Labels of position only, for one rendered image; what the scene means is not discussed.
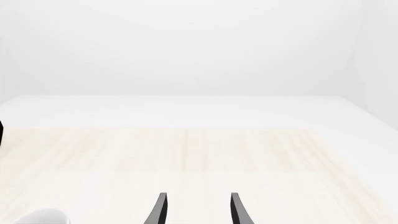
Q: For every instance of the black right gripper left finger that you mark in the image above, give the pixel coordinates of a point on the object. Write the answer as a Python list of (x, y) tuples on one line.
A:
[(158, 211)]

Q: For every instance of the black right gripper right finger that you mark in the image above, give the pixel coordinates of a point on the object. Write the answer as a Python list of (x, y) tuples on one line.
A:
[(238, 211)]

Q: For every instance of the white mug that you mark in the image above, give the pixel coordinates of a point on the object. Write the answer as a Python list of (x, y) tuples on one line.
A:
[(43, 217)]

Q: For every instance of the black microwave oven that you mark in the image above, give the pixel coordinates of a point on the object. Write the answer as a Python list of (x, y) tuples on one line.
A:
[(1, 133)]

